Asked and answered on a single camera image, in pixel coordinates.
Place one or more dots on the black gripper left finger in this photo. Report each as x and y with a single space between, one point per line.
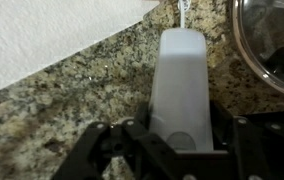
92 146

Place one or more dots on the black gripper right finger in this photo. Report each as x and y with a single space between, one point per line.
255 146

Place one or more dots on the white phone receiver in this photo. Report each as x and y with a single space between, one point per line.
182 93

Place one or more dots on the stainless steel sink bowl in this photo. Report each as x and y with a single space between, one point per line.
272 43

